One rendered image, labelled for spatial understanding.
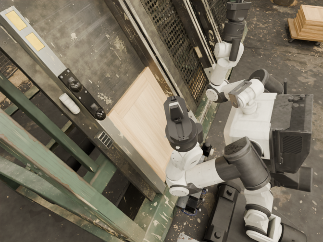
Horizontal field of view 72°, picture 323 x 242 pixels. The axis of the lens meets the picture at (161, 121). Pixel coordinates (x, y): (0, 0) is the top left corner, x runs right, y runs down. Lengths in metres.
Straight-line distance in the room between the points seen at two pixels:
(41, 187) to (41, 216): 0.87
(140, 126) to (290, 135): 0.62
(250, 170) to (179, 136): 0.34
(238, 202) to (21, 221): 1.82
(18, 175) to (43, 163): 0.80
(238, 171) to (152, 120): 0.51
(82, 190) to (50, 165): 0.15
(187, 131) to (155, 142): 0.62
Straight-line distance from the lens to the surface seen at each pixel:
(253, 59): 3.68
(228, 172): 0.82
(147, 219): 1.15
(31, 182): 1.51
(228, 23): 1.09
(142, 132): 1.07
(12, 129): 0.74
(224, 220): 1.93
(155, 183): 1.12
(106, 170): 1.00
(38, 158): 0.77
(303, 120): 0.90
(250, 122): 0.90
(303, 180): 1.21
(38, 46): 0.83
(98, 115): 0.75
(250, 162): 0.79
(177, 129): 0.54
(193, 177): 0.89
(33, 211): 2.36
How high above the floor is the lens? 2.00
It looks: 51 degrees down
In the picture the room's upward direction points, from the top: straight up
